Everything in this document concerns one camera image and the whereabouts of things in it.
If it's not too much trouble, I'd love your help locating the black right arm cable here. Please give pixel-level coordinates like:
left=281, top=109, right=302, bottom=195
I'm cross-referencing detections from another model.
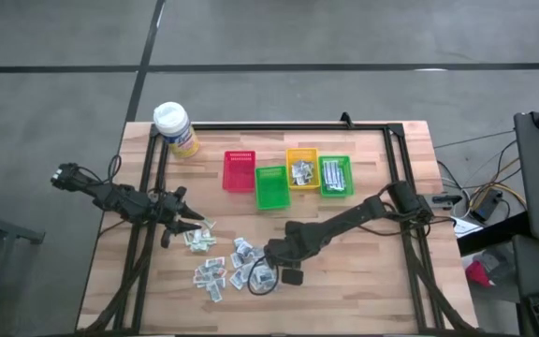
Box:
left=247, top=261, right=280, bottom=296

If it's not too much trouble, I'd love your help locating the yellow plastic basket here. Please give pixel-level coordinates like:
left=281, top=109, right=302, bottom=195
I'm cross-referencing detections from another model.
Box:
left=285, top=147, right=322, bottom=191

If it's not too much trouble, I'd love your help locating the yellow cable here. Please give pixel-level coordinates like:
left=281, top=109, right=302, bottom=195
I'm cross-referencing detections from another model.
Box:
left=468, top=156, right=528, bottom=212

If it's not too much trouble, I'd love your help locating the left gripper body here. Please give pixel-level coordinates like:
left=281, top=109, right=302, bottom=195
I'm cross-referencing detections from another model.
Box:
left=154, top=185, right=189, bottom=235

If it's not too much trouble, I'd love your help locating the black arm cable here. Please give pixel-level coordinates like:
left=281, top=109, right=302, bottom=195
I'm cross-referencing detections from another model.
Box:
left=247, top=261, right=280, bottom=296
left=108, top=154, right=124, bottom=183

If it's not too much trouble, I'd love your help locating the black power supply box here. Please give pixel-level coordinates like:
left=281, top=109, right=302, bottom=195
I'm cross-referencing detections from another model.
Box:
left=470, top=189, right=504, bottom=224

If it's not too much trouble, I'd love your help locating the red cloth object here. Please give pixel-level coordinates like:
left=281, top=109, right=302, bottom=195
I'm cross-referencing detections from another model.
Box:
left=464, top=260, right=494, bottom=287

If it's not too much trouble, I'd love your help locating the green plastic basket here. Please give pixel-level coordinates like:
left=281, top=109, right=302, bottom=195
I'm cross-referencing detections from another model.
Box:
left=255, top=165, right=292, bottom=211
left=317, top=154, right=356, bottom=198

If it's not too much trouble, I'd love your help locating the black cart bar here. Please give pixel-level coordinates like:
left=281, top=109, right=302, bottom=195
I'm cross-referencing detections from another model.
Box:
left=456, top=212, right=531, bottom=256

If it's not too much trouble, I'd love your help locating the white paper sheet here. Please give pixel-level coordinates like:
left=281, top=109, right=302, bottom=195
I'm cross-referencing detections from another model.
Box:
left=451, top=217, right=484, bottom=238

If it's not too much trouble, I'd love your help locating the Lysol wipes canister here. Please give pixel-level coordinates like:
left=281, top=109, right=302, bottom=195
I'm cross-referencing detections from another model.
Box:
left=152, top=101, right=201, bottom=159

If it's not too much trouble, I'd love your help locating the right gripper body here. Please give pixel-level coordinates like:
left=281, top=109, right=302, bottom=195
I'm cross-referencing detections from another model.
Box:
left=263, top=222, right=308, bottom=271

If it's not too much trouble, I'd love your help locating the red plastic basket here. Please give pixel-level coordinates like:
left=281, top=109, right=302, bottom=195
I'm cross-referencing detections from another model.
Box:
left=222, top=149, right=257, bottom=194

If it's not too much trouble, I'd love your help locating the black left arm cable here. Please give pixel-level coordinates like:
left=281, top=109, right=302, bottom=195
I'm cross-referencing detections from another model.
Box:
left=108, top=154, right=124, bottom=183

